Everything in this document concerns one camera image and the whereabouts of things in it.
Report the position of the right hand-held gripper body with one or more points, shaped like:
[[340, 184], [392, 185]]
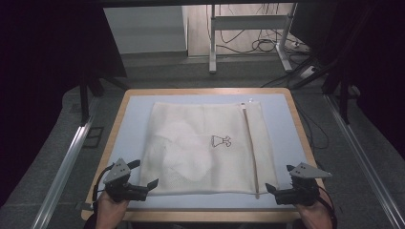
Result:
[[302, 191]]

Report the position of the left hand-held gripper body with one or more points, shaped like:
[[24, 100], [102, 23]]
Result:
[[117, 173]]

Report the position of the white mesh laundry bag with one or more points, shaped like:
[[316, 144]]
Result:
[[191, 114]]

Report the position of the person's right hand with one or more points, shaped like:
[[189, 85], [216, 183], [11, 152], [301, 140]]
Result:
[[315, 216]]

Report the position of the person's left hand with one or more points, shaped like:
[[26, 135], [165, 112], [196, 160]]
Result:
[[110, 213]]

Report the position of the light blue table mat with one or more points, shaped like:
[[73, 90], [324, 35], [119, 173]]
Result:
[[280, 127]]

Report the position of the black floor plate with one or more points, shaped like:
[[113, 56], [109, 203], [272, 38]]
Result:
[[94, 137]]

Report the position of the white garment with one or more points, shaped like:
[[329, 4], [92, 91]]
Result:
[[186, 152]]

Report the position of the dark rounded object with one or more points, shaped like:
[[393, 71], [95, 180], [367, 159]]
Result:
[[89, 222]]

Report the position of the black metal stand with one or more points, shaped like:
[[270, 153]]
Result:
[[84, 101], [344, 101]]

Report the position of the white power strip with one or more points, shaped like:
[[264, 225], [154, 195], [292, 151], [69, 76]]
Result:
[[308, 72]]

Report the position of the wooden-framed work board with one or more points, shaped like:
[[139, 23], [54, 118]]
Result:
[[207, 91]]

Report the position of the dark curtain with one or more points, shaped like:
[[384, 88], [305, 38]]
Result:
[[379, 63], [38, 79]]

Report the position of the white cabinet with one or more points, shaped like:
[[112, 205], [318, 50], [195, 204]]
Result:
[[146, 28]]

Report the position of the aluminium floor rail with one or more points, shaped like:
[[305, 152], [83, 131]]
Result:
[[363, 159], [63, 171]]

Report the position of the white desk frame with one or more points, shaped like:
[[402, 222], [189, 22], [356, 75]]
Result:
[[248, 22]]

